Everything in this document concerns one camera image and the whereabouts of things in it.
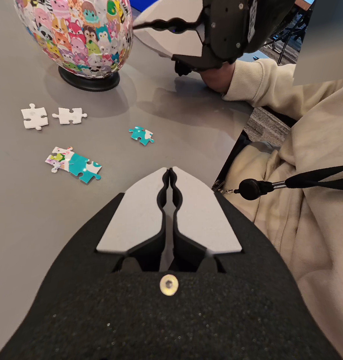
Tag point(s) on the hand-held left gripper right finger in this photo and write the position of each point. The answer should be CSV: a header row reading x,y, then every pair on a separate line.
x,y
205,219

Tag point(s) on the person's right hand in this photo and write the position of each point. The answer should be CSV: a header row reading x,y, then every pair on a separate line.
x,y
217,78

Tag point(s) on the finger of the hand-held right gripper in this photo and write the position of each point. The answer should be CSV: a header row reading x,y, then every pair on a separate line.
x,y
177,11
179,45

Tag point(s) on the person's right forearm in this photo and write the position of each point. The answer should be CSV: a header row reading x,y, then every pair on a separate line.
x,y
250,81

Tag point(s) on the joined colourful teal puzzle pieces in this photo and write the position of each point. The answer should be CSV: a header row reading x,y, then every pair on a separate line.
x,y
75,166

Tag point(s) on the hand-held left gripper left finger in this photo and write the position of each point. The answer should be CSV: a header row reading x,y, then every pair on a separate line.
x,y
132,219

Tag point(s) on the black badge reel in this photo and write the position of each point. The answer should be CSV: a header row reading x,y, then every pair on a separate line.
x,y
250,189

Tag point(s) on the colourful puzzle ball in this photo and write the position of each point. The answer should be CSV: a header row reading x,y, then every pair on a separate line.
x,y
75,33

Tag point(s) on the teal white puzzle piece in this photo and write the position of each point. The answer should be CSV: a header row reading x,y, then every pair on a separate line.
x,y
140,135

